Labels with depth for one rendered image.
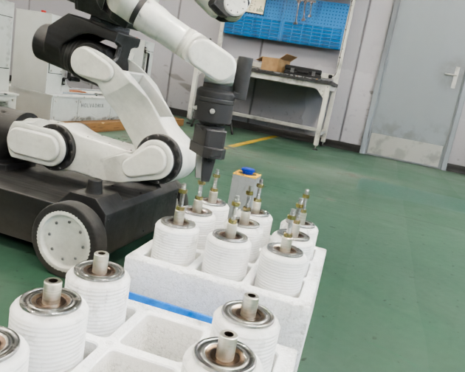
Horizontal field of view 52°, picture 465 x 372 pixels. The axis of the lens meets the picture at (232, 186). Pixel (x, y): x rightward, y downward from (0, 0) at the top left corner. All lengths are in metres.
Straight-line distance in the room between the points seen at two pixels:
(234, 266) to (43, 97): 2.80
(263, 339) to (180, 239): 0.39
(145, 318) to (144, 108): 0.73
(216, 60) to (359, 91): 5.07
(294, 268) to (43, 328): 0.50
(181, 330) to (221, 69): 0.54
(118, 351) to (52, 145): 0.90
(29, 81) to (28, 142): 2.14
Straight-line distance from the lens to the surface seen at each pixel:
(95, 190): 1.32
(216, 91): 1.06
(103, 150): 1.46
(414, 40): 6.09
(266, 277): 0.96
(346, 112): 6.06
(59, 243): 1.32
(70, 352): 0.66
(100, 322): 0.75
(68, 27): 1.52
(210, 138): 1.06
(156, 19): 1.07
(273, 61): 5.72
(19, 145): 1.58
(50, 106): 3.57
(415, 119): 6.04
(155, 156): 1.33
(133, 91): 1.39
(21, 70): 3.73
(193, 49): 1.04
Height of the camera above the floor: 0.56
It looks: 12 degrees down
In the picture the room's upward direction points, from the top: 10 degrees clockwise
